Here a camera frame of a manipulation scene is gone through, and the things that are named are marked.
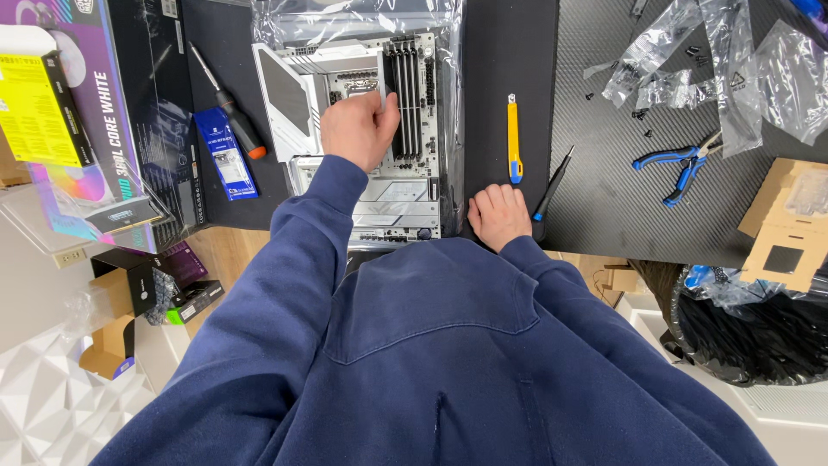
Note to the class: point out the scattered black screws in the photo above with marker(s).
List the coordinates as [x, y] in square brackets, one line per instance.
[695, 57]

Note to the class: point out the large purple and black box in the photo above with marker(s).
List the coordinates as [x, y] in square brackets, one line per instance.
[110, 97]

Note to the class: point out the clear antistatic bag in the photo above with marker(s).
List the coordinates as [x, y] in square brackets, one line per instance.
[349, 22]

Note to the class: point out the brown cardboard insert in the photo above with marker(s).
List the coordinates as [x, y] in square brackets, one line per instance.
[792, 207]

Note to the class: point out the black and green box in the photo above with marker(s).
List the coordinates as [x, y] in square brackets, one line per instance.
[194, 303]

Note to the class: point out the black desk mat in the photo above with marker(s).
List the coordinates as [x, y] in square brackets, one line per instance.
[491, 65]

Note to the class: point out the black blue-tipped precision screwdriver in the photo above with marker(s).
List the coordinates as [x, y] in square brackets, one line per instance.
[553, 184]

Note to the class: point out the small crumpled clear plastic bag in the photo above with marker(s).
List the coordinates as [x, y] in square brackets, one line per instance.
[673, 90]

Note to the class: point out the black cardboard box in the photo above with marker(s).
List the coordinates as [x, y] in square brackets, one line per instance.
[126, 272]

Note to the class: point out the black trash bag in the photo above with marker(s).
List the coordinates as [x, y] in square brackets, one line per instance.
[750, 336]

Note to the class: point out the blue plastic object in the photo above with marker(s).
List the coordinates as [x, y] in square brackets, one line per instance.
[812, 8]

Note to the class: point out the person's right hand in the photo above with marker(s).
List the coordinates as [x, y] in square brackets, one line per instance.
[501, 220]

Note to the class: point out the grey memory stick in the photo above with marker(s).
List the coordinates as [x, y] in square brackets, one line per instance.
[381, 74]

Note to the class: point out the clear plastic bag with triangle mark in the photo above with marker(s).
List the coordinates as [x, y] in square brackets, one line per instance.
[734, 77]

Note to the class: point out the small brown cardboard box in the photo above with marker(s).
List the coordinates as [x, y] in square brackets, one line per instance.
[621, 279]

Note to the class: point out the person's left fingers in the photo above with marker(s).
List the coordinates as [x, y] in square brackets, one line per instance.
[390, 120]

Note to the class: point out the long clear plastic bag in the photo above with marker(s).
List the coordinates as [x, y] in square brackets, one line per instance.
[653, 45]

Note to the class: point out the yellow and black box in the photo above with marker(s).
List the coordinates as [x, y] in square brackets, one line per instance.
[35, 110]

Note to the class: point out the grey mesh pouch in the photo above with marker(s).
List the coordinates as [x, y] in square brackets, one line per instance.
[158, 298]

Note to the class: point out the brown cardboard packaging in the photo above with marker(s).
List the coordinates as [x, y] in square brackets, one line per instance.
[110, 336]

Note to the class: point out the yellow utility knife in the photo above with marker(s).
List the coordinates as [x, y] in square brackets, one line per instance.
[513, 139]

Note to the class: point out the wide clear plastic bag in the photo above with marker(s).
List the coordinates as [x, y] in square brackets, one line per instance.
[792, 84]

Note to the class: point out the person's navy blue sweatshirt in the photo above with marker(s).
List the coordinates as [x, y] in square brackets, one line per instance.
[440, 362]

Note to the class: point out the white computer motherboard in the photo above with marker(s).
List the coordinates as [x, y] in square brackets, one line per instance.
[401, 194]

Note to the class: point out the beige wall outlet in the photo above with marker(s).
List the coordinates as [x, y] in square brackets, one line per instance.
[69, 257]

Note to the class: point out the carbon pattern desk mat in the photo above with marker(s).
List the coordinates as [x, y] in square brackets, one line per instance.
[601, 194]

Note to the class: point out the black orange-tipped screwdriver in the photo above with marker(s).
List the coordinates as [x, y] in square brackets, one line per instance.
[239, 121]

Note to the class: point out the person's left hand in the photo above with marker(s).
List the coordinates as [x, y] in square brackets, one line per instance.
[356, 133]

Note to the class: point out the white geometric panel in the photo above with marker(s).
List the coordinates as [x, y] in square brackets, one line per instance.
[52, 401]

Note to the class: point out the blue thermal paste packet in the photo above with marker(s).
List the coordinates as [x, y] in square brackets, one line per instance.
[225, 155]

